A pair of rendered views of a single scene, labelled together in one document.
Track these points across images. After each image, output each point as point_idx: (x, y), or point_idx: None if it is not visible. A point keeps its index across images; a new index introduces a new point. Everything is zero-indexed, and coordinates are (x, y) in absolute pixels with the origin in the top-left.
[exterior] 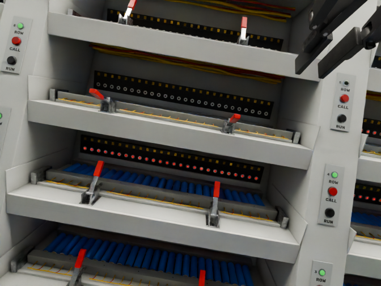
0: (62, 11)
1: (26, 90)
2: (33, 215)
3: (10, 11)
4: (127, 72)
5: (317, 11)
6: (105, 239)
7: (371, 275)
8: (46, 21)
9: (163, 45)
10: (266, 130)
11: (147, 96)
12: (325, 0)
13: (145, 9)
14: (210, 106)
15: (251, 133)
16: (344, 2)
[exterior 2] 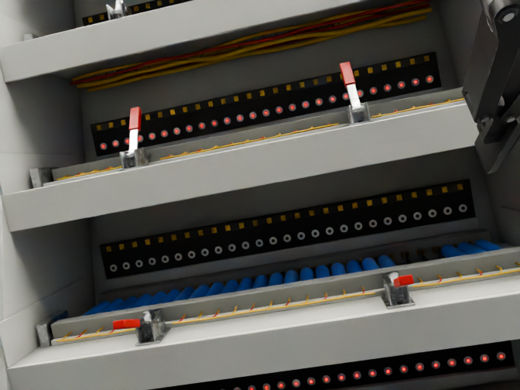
0: (22, 179)
1: (0, 351)
2: None
3: None
4: (159, 223)
5: (477, 102)
6: None
7: None
8: (2, 213)
9: (213, 177)
10: (478, 261)
11: (210, 258)
12: (483, 90)
13: (155, 95)
14: (342, 234)
15: (448, 282)
16: (519, 73)
